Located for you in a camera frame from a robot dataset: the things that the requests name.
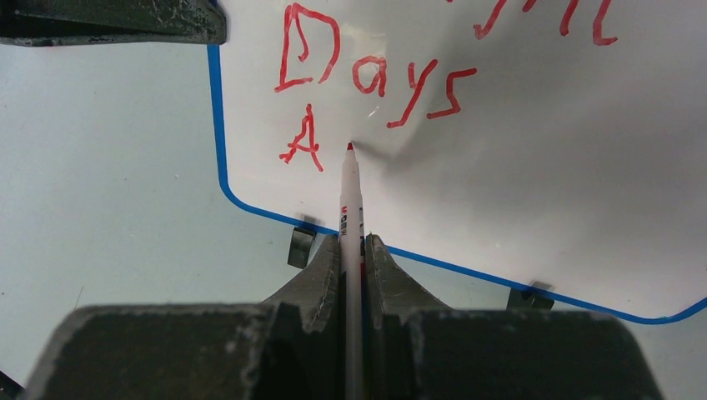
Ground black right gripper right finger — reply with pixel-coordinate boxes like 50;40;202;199
365;234;663;399

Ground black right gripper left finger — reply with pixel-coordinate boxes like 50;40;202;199
23;235;340;399

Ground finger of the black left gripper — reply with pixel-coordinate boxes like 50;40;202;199
1;0;228;47

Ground red whiteboard marker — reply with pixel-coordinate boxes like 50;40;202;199
338;143;365;399

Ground black left whiteboard stand foot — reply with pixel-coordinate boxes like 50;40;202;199
287;214;318;269

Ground black whiteboard stand foot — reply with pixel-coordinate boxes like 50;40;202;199
506;281;555;311
287;214;318;269

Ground black right whiteboard stand foot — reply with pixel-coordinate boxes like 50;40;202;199
506;281;555;311

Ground white blue-framed whiteboard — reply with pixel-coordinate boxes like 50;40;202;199
208;1;706;323

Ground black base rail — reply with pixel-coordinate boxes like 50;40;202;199
0;371;24;400

